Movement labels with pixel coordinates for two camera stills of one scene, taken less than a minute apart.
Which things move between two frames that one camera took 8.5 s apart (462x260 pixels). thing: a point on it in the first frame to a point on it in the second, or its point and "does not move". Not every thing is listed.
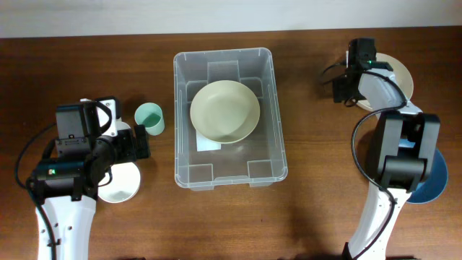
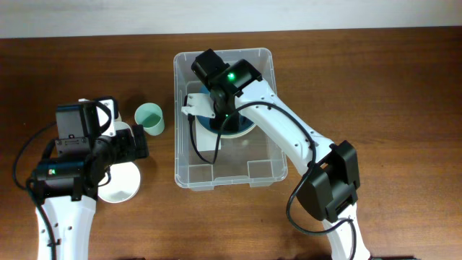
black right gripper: x=339 y=89 to x=216 y=119
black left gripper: x=131 y=152 does not move
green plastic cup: x=151 y=115 does not move
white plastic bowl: x=124 y=184 does not move
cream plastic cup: x=121 y=126 does not move
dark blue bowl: x=430 y=188 to x=245 y=126
